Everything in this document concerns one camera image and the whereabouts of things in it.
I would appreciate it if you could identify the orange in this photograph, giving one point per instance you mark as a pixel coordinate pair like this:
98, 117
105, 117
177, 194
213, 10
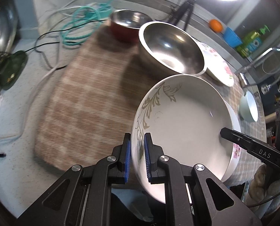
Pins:
216, 26

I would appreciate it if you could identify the white floral plate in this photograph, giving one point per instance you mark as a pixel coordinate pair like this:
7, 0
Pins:
221, 68

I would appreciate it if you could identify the large steel bowl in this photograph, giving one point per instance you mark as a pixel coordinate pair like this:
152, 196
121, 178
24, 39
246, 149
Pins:
170, 49

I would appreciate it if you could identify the red bowl with steel inside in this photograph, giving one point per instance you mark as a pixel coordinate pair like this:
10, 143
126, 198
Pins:
121, 31

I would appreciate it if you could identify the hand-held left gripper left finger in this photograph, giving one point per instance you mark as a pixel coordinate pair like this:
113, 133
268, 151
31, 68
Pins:
127, 155

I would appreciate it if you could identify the beige checked cloth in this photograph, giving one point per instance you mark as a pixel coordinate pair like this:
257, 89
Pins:
88, 103

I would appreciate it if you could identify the white plate with pink flowers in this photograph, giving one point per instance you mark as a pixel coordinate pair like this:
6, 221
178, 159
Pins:
235, 156

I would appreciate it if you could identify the blue plastic container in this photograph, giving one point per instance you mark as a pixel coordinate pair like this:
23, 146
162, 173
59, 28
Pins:
231, 37

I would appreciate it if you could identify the light blue bowl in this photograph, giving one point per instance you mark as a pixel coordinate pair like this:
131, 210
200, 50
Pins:
244, 108

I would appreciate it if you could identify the white plate with gold print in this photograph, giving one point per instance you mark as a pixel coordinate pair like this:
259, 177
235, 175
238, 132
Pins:
189, 122

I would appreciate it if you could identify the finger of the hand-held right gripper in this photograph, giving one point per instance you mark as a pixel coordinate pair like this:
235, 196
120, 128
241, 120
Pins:
243, 141

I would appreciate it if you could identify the person's right hand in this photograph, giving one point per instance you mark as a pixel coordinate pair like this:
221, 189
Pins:
260, 179

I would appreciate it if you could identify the black tripod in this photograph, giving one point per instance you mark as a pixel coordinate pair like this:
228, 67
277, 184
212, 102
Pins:
188, 9

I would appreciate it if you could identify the chrome faucet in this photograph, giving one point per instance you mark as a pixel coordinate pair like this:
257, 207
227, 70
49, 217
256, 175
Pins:
255, 62

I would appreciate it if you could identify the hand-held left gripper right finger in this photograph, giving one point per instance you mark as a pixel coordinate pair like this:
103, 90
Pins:
147, 155

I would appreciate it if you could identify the green dish soap bottle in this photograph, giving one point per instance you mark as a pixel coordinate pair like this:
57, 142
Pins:
252, 41

